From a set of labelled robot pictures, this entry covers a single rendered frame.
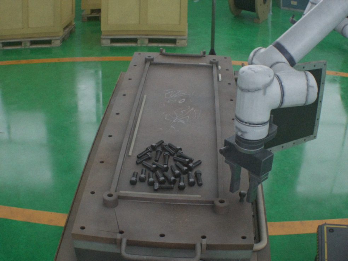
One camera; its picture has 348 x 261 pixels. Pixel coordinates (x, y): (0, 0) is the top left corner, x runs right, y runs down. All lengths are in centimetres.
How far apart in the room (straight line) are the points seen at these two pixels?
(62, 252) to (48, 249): 181
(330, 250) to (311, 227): 68
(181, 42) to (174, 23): 30
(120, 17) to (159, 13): 54
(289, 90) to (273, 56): 16
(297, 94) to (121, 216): 54
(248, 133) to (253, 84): 12
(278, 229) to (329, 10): 225
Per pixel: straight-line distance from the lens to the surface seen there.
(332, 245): 277
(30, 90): 538
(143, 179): 132
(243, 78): 106
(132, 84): 189
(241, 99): 109
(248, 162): 116
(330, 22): 130
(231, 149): 119
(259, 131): 111
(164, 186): 129
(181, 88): 186
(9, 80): 579
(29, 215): 342
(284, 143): 288
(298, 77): 114
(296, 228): 333
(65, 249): 131
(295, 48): 125
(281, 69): 117
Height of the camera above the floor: 213
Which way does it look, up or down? 30 degrees down
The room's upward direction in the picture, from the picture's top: 1 degrees clockwise
